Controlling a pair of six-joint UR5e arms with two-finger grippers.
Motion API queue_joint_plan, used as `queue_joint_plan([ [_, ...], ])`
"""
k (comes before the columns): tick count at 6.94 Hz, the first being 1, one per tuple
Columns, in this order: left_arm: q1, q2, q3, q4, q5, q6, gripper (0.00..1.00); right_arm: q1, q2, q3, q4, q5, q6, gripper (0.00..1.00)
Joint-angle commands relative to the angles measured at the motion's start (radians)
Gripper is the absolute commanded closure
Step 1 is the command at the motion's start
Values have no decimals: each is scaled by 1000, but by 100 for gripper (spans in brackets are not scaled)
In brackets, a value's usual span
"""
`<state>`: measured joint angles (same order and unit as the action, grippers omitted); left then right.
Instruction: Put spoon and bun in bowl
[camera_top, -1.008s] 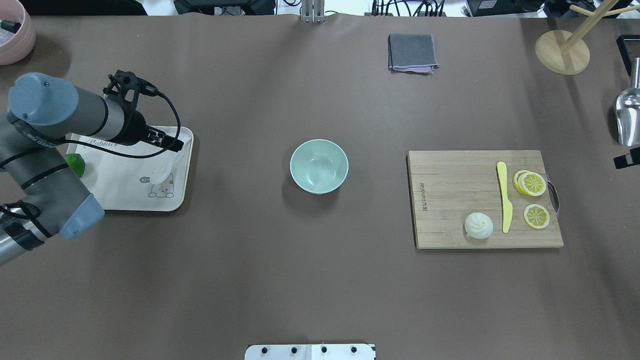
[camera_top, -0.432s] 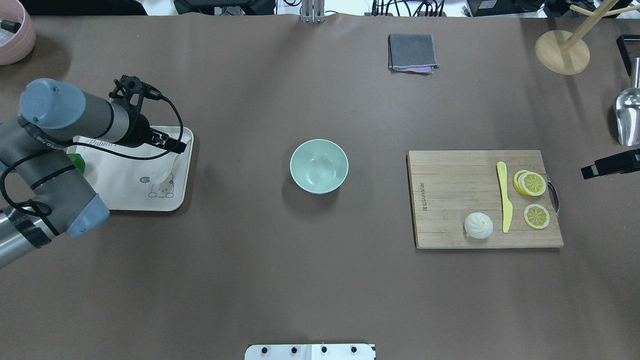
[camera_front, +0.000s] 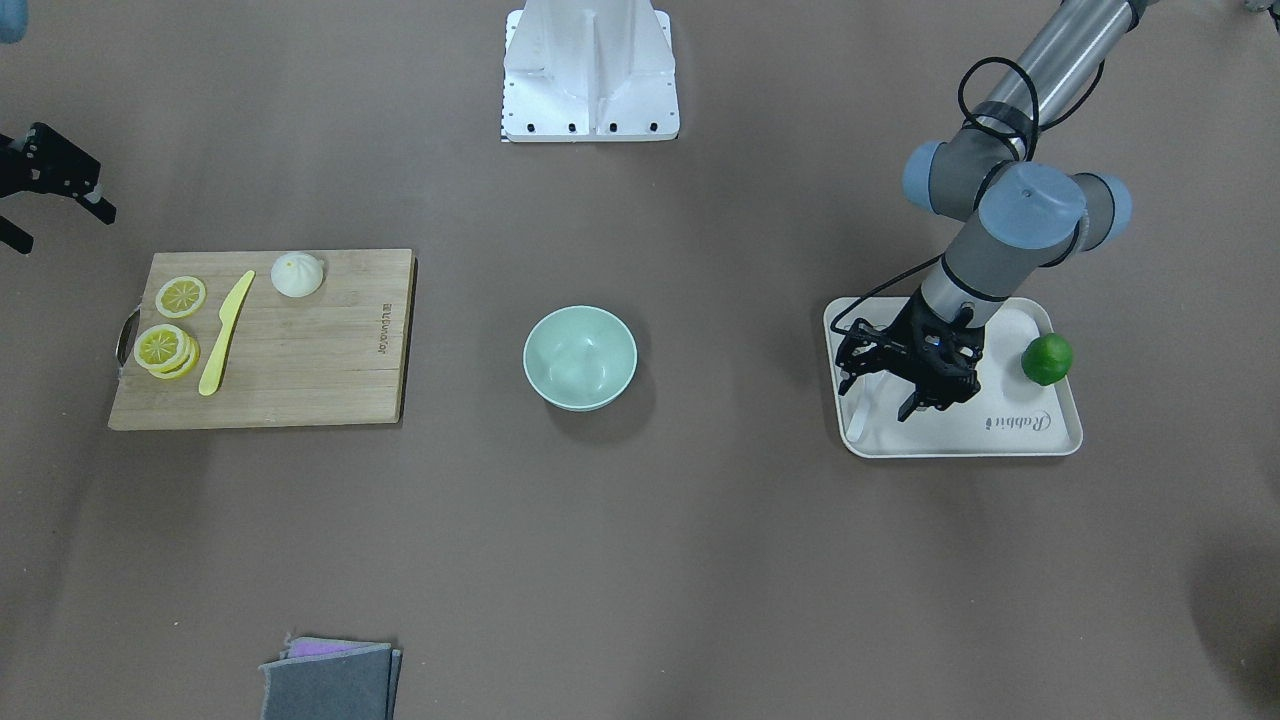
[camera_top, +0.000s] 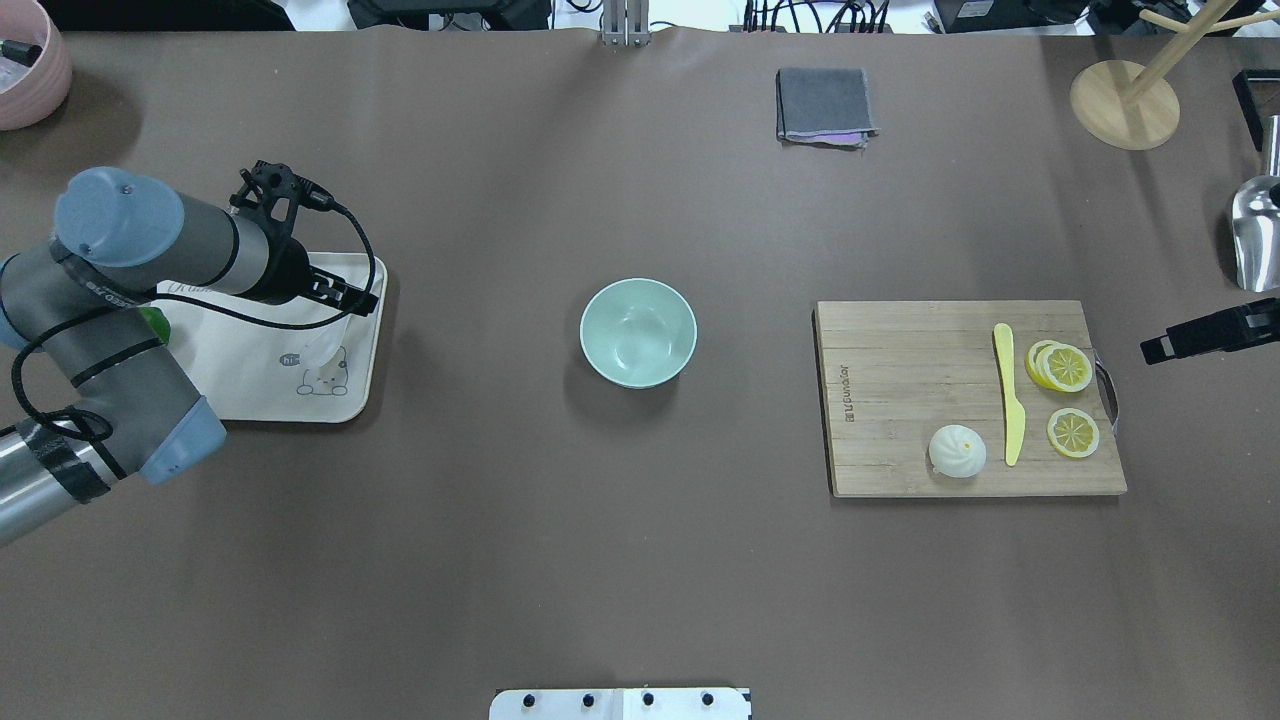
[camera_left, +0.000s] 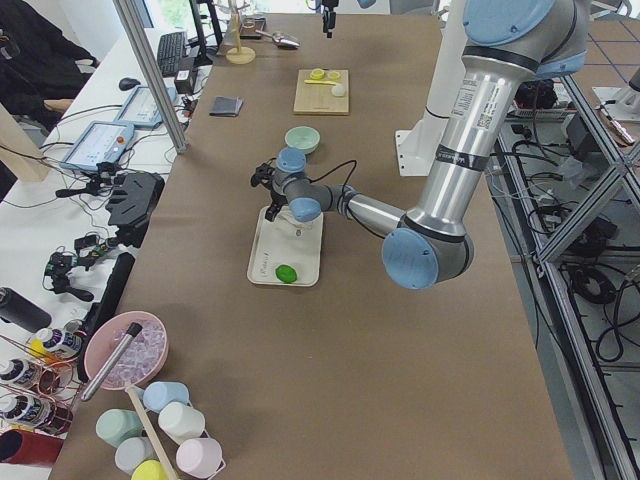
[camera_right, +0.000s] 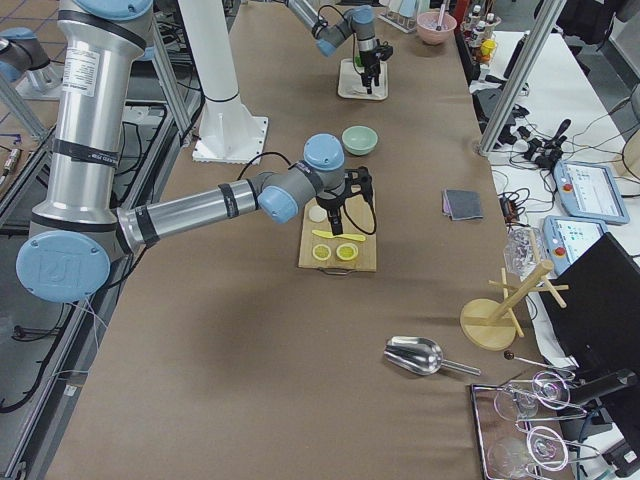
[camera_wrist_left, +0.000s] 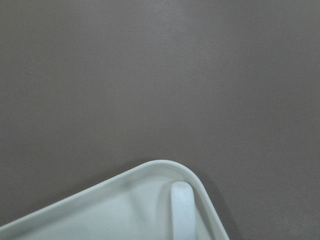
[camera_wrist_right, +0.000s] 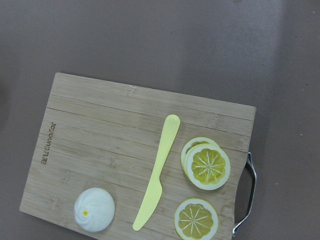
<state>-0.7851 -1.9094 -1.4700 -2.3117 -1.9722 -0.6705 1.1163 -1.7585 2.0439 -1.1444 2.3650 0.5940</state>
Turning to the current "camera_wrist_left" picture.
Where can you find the white ceramic spoon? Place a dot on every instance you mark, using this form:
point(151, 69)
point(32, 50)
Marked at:
point(183, 211)

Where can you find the cream rabbit tray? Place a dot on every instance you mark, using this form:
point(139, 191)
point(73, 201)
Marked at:
point(133, 205)

